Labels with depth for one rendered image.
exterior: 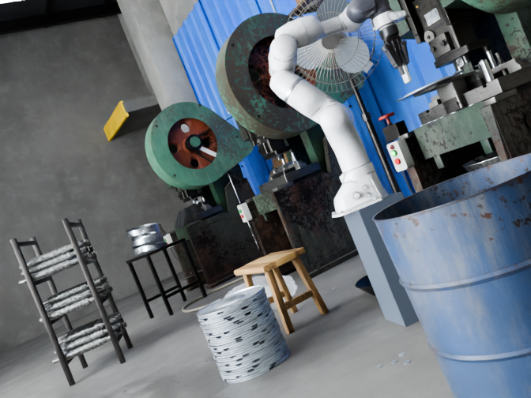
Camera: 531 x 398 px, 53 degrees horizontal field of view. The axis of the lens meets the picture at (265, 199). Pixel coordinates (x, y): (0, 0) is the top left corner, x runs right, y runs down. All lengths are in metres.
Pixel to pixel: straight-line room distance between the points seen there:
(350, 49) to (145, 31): 4.77
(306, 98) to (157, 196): 6.75
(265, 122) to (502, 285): 2.51
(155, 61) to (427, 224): 6.52
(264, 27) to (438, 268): 2.77
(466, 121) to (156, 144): 3.23
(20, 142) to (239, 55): 5.45
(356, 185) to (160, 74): 5.63
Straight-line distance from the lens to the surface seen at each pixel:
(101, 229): 8.35
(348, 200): 1.95
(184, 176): 4.97
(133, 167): 8.61
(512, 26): 2.63
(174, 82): 7.38
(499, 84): 2.32
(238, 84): 3.43
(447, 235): 1.09
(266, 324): 2.11
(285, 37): 2.07
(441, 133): 2.42
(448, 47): 2.47
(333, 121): 1.91
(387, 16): 2.30
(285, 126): 3.47
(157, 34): 7.60
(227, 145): 5.23
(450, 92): 2.42
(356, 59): 3.15
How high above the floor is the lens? 0.62
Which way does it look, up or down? level
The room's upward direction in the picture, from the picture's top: 22 degrees counter-clockwise
